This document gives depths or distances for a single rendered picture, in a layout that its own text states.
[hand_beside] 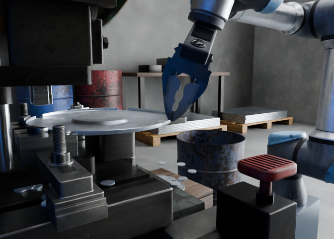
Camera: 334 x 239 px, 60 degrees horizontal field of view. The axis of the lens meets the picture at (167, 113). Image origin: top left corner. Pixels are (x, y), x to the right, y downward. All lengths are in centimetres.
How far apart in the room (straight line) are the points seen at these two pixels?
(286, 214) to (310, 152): 54
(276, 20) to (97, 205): 70
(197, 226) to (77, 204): 20
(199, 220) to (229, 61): 517
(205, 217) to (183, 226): 5
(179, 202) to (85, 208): 23
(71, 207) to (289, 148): 76
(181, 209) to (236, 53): 529
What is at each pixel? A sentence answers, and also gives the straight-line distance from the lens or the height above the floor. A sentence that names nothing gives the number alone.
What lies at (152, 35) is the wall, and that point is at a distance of 456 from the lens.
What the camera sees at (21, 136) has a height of 78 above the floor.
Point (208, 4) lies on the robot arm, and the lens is 56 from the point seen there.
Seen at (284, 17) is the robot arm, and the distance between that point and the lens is 92.
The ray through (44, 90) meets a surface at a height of 85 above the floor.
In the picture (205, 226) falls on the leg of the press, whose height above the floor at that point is 64.
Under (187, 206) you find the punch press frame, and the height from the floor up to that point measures 65.
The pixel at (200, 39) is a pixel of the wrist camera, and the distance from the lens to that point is 51.
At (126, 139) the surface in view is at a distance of 59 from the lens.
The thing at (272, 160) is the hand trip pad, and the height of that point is 76.
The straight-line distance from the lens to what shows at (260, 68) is 598.
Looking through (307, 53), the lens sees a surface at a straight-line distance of 545.
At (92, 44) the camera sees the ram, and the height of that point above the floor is 93.
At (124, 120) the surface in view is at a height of 78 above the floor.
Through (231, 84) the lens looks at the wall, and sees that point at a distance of 564.
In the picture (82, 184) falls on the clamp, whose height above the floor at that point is 75.
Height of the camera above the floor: 88
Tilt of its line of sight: 9 degrees down
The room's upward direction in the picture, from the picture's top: straight up
